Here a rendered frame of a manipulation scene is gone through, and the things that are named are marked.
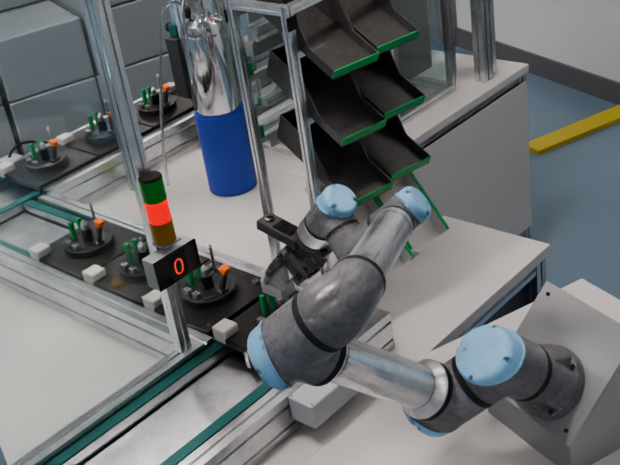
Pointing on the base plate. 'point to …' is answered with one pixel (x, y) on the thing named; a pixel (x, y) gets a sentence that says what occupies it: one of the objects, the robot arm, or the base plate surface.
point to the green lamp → (153, 192)
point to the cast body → (277, 288)
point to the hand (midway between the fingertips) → (273, 273)
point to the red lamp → (158, 213)
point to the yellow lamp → (163, 233)
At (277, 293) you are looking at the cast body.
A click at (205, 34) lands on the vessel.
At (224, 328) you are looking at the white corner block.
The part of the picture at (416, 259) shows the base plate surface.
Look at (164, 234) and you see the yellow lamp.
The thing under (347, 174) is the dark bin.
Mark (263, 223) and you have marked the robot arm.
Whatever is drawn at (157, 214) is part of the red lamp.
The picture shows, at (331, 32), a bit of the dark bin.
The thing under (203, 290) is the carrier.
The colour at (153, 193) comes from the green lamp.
